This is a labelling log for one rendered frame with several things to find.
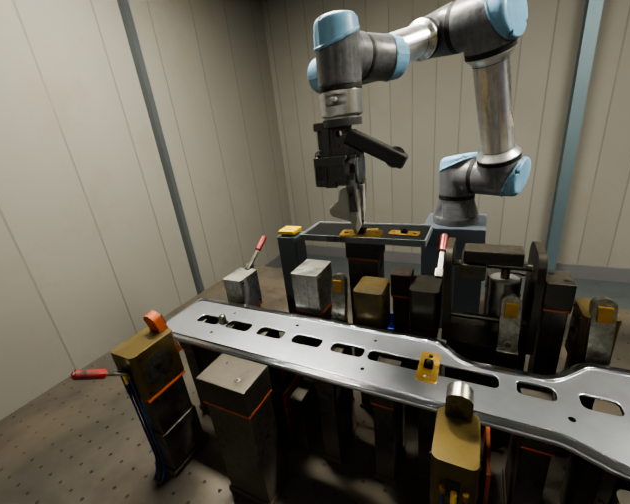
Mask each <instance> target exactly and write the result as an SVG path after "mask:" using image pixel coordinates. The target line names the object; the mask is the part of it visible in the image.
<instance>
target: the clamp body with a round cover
mask: <svg viewBox="0 0 630 504"><path fill-rule="evenodd" d="M353 295H354V309H355V324H356V325H362V326H367V327H373V328H378V329H384V330H388V325H389V323H390V321H391V314H390V281H389V279H388V278H380V277H370V276H364V277H362V278H361V280H360V281H359V282H358V284H357V285H356V287H355V288H354V289H353ZM379 355H380V353H378V352H371V353H370V355H369V357H368V358H369V359H370V360H373V361H377V360H378V357H379ZM361 398H362V401H361V403H360V407H361V408H365V409H368V410H371V411H373V405H372V404H371V402H370V394H367V393H364V392H361Z"/></svg>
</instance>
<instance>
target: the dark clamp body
mask: <svg viewBox="0 0 630 504"><path fill-rule="evenodd" d="M441 299H442V278H436V277H435V276H429V275H415V276H414V278H413V280H412V282H411V285H410V287H409V333H412V335H418V336H423V337H429V338H434V339H437V338H438V331H439V326H440V321H441V307H442V303H441ZM418 364H419V362H418V361H415V360H411V362H410V369H413V370H417V368H418ZM408 409H409V410H413V411H416V412H419V408H418V407H414V406H411V405H408Z"/></svg>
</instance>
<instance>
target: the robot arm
mask: <svg viewBox="0 0 630 504"><path fill-rule="evenodd" d="M527 19H528V6H527V0H456V1H453V2H450V3H448V4H446V5H444V6H443V7H441V8H439V9H437V10H435V11H434V12H432V13H430V14H428V15H426V16H424V17H422V18H418V19H416V20H415V21H413V22H412V23H411V24H410V26H409V27H406V28H403V29H400V30H396V31H393V32H390V33H386V34H382V33H371V32H363V31H359V29H360V25H359V23H358V16H357V14H356V13H354V12H353V11H350V10H337V11H332V12H328V13H325V14H323V15H321V16H320V17H318V18H317V19H316V21H315V22H314V26H313V30H314V34H313V39H314V52H315V59H313V60H312V61H311V63H310V64H309V67H308V72H307V76H308V81H309V84H310V86H311V88H312V89H313V90H314V91H315V92H317V93H319V99H320V109H321V117H322V118H323V119H325V121H323V123H317V124H313V130H314V132H317V137H318V147H319V152H316V153H315V158H314V159H313V162H314V171H315V180H316V187H326V188H337V187H338V186H346V188H343V189H341V190H340V192H339V201H337V203H336V204H334V205H332V206H331V207H330V214H331V216H333V217H335V218H339V219H343V220H347V221H350V222H351V223H352V227H353V231H354V234H357V233H358V232H359V230H360V228H361V227H362V226H363V224H364V222H365V211H366V161H365V156H364V155H363V154H364V152H365V153H367V154H369V155H371V156H373V157H376V158H378V159H380V160H382V161H384V162H386V164H387V165H388V166H389V167H392V168H398V169H401V168H403V166H404V164H405V163H406V161H407V159H408V154H407V153H405V151H404V150H403V149H402V148H401V147H399V146H390V145H388V144H386V143H384V142H382V141H380V140H378V139H376V138H374V137H371V136H369V135H367V134H365V133H363V132H361V131H359V130H357V129H352V125H356V124H363V118H362V116H360V114H362V113H363V97H362V85H364V84H368V83H372V82H377V81H383V82H388V81H390V80H396V79H398V78H400V77H401V76H402V75H403V74H404V72H405V71H406V69H407V67H408V64H409V62H411V61H413V60H414V61H418V62H421V61H425V60H427V59H431V58H436V57H442V56H449V55H454V54H459V53H463V52H464V59H465V63H467V64H468V65H470V66H472V71H473V80H474V89H475V99H476V108H477V117H478V126H479V135H480V145H481V152H480V153H479V154H478V153H477V152H471V153H464V154H459V155H453V156H449V157H445V158H443V159H442V160H441V161H440V170H439V200H438V203H437V206H436V208H435V211H434V214H433V222H434V223H435V224H438V225H441V226H447V227H465V226H471V225H474V224H477V223H478V222H479V213H478V210H477V206H476V203H475V194H483V195H494V196H500V197H503V196H509V197H513V196H516V195H518V194H519V193H520V192H521V191H522V189H523V188H524V186H525V184H526V182H527V180H528V177H529V174H530V169H531V160H530V158H529V157H526V156H524V157H522V151H521V147H519V146H518V145H516V144H515V136H514V115H513V95H512V74H511V53H512V51H513V50H514V49H515V47H516V46H517V39H518V38H519V37H520V36H521V35H522V34H523V33H524V31H525V29H526V25H527V22H526V20H527ZM340 131H341V132H342V135H340ZM318 153H319V155H318ZM316 154H317V155H316Z"/></svg>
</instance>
